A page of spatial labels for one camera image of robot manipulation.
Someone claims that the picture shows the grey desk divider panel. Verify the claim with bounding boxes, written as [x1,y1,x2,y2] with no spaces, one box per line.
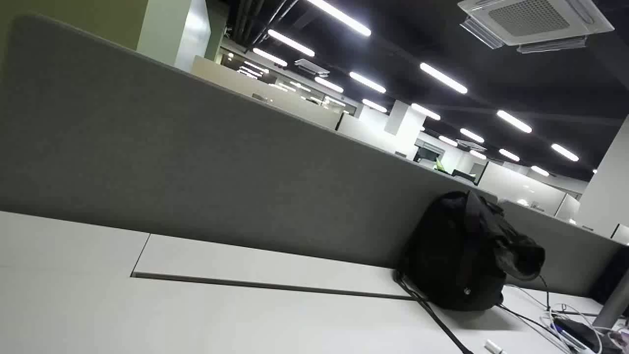
[0,14,621,297]

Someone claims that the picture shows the black backpack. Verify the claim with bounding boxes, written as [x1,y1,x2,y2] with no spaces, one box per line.
[391,189,546,354]

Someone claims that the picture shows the ceiling air conditioner unit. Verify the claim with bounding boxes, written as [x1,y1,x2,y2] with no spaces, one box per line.
[456,0,617,55]

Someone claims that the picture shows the grey metal pole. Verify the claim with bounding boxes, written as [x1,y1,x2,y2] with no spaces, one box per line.
[591,265,629,330]

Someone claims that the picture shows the black table cable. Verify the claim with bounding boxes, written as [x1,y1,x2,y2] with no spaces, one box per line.
[497,273,629,354]

